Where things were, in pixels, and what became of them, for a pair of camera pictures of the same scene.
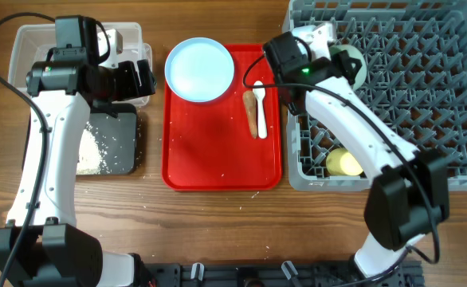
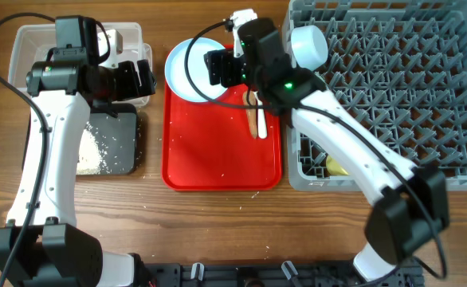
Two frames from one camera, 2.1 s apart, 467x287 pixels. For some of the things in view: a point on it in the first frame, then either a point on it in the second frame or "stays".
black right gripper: (339, 60) to (220, 63)
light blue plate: (199, 69) stays
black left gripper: (131, 88) stays
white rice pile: (92, 159) stays
